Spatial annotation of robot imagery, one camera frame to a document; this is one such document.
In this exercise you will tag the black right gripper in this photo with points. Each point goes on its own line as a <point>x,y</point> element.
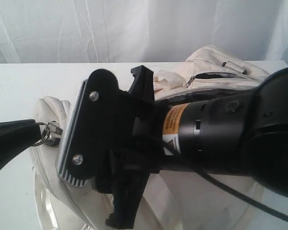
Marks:
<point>123,156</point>

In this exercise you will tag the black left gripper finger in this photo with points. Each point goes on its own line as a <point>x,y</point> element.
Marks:
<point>9,149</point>
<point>19,129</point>

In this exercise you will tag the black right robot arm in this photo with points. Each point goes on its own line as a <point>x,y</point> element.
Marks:
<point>244,133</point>

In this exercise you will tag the white backdrop curtain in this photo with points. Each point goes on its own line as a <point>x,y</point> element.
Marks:
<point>66,31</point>

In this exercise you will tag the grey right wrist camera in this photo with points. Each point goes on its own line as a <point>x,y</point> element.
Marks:
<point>84,143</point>

